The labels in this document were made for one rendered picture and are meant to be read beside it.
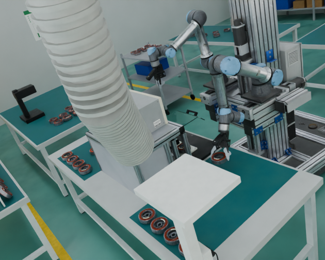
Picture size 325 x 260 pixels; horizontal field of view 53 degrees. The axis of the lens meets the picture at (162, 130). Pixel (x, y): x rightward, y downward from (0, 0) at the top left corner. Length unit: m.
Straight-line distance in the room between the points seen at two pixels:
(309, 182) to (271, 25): 1.27
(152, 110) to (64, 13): 1.50
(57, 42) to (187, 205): 0.89
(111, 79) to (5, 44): 6.50
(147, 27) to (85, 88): 7.90
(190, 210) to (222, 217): 0.61
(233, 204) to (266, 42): 1.35
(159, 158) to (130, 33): 6.47
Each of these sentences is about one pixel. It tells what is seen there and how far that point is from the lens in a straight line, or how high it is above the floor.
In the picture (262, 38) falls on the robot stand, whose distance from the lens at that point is 2.73.
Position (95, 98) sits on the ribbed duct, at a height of 1.86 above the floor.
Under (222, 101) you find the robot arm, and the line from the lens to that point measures 2.36.
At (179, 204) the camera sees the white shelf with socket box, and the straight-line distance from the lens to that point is 1.42.
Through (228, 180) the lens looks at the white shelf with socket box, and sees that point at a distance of 1.48.
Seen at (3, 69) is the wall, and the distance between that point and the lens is 7.31.
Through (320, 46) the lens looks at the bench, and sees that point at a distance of 4.43.
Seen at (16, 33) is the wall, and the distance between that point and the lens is 7.35.
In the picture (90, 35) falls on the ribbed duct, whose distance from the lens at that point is 0.78.
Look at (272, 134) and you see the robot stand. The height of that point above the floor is 0.51.
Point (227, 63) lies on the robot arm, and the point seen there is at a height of 1.45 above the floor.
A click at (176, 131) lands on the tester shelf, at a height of 1.11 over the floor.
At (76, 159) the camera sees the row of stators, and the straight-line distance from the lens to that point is 2.99.
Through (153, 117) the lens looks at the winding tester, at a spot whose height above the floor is 1.21.
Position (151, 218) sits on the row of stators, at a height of 0.78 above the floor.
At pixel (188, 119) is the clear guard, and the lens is 2.38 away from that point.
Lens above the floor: 2.13
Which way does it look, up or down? 27 degrees down
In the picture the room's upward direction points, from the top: 16 degrees counter-clockwise
